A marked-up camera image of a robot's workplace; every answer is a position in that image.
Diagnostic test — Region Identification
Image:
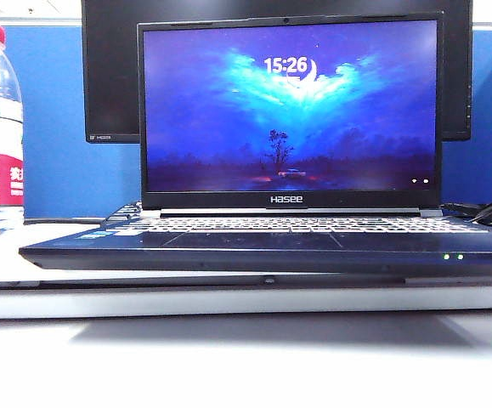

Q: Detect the black Hasee laptop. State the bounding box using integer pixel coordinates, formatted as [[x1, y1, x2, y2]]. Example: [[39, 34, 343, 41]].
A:
[[18, 11, 492, 275]]

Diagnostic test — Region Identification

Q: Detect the black ASUS monitor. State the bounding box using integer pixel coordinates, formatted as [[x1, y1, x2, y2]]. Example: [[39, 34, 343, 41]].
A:
[[80, 0, 472, 145]]

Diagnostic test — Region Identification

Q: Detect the blue partition panel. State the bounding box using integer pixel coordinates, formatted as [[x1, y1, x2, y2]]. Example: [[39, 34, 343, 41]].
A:
[[1, 25, 492, 220]]

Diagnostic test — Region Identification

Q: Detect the grey table edge rail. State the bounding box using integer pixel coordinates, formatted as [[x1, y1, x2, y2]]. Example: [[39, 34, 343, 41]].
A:
[[0, 271, 492, 320]]

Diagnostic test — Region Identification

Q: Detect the black keyboard cable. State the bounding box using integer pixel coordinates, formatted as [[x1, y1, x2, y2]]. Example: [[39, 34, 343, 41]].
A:
[[23, 216, 107, 225]]

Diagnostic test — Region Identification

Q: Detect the black laptop power cable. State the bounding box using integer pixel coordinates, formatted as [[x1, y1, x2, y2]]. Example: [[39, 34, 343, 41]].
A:
[[440, 201, 492, 229]]

